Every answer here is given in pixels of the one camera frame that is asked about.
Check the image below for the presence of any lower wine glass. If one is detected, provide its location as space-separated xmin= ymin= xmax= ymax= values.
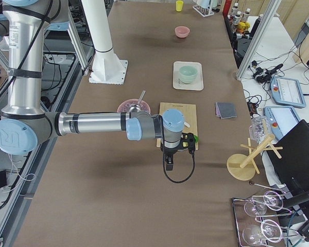
xmin=242 ymin=219 xmax=283 ymax=246

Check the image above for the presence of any black monitor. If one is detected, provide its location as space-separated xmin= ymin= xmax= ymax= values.
xmin=267 ymin=120 xmax=309 ymax=196

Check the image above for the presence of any upper wine glass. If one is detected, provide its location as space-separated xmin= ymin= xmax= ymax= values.
xmin=244 ymin=190 xmax=283 ymax=217

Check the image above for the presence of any lower blue teach pendant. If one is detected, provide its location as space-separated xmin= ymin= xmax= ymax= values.
xmin=263 ymin=105 xmax=301 ymax=140

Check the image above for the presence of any yellow plastic cup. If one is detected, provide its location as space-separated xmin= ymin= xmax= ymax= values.
xmin=176 ymin=0 xmax=184 ymax=12

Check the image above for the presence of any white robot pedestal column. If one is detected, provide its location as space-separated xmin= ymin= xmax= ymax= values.
xmin=82 ymin=0 xmax=128 ymax=85

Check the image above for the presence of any white wire cup rack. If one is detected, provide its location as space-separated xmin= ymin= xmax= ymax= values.
xmin=193 ymin=0 xmax=214 ymax=17

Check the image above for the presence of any aluminium frame post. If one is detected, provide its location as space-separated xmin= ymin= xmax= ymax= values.
xmin=236 ymin=0 xmax=281 ymax=81

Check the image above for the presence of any clear glass jar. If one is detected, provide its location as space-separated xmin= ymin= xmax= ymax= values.
xmin=249 ymin=116 xmax=272 ymax=143

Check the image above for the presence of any wooden cup tree stand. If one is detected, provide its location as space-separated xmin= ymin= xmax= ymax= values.
xmin=227 ymin=119 xmax=283 ymax=181

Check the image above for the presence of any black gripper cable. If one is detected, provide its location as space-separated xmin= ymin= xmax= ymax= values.
xmin=162 ymin=149 xmax=196 ymax=184

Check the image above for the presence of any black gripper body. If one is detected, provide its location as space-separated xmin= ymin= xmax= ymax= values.
xmin=160 ymin=132 xmax=196 ymax=159

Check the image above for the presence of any small pink bowl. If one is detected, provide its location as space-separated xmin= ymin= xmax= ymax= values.
xmin=175 ymin=26 xmax=190 ymax=39

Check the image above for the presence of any upper blue teach pendant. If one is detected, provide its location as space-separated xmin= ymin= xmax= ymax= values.
xmin=270 ymin=76 xmax=306 ymax=108

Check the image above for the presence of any white ceramic spoon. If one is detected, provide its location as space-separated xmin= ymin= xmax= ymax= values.
xmin=184 ymin=122 xmax=191 ymax=128

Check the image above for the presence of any grey folded cloth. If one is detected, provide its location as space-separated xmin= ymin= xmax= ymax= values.
xmin=215 ymin=102 xmax=237 ymax=119

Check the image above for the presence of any green bowl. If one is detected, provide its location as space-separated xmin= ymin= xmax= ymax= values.
xmin=179 ymin=65 xmax=198 ymax=84

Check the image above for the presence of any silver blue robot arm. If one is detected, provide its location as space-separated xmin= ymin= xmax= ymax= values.
xmin=0 ymin=1 xmax=196 ymax=171

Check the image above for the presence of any green toy vegetable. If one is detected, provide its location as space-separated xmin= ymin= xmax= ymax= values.
xmin=194 ymin=135 xmax=199 ymax=143

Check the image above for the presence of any metal ladle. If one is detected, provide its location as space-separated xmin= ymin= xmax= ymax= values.
xmin=129 ymin=90 xmax=146 ymax=113

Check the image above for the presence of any black wire glass rack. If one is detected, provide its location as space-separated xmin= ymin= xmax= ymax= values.
xmin=232 ymin=188 xmax=298 ymax=246

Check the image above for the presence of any blue teach pendant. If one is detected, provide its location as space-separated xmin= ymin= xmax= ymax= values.
xmin=263 ymin=105 xmax=301 ymax=140
xmin=270 ymin=76 xmax=306 ymax=108

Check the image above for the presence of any wine glass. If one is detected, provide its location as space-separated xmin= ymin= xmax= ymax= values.
xmin=244 ymin=190 xmax=283 ymax=217
xmin=242 ymin=219 xmax=283 ymax=246

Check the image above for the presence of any large pink speckled bowl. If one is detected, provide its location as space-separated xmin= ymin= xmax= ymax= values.
xmin=117 ymin=99 xmax=150 ymax=113

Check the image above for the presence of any cream rectangular tray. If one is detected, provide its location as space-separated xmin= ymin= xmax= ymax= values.
xmin=173 ymin=61 xmax=203 ymax=91

